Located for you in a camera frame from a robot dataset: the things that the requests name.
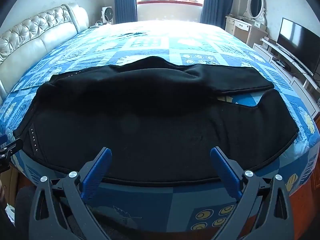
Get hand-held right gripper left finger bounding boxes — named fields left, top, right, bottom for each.
left=29, top=147, right=113, bottom=240

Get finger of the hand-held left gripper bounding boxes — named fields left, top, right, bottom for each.
left=0, top=134, right=24, bottom=173

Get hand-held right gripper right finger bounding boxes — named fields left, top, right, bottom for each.
left=209, top=146, right=297, bottom=240

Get black pants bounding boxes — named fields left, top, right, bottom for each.
left=12, top=56, right=300, bottom=188

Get cream tufted leather headboard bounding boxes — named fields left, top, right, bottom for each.
left=0, top=2, right=90, bottom=103

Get white television stand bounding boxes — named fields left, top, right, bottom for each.
left=252, top=37, right=320, bottom=117

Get black set-top box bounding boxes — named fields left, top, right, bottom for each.
left=274, top=59, right=292, bottom=71

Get blue patchwork bed sheet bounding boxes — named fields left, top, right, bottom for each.
left=0, top=20, right=320, bottom=233

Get cream dressing table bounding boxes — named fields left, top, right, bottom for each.
left=225, top=15, right=268, bottom=48

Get white power strip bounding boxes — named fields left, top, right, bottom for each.
left=89, top=21, right=112, bottom=29

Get black flat television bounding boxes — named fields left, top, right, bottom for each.
left=276, top=17, right=320, bottom=77

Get white box fan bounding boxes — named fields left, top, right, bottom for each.
left=101, top=6, right=115, bottom=24

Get blue curtain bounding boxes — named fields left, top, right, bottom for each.
left=200, top=0, right=237, bottom=29
left=114, top=0, right=138, bottom=25

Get white oval vanity mirror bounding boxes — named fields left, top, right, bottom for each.
left=244, top=0, right=267, bottom=25

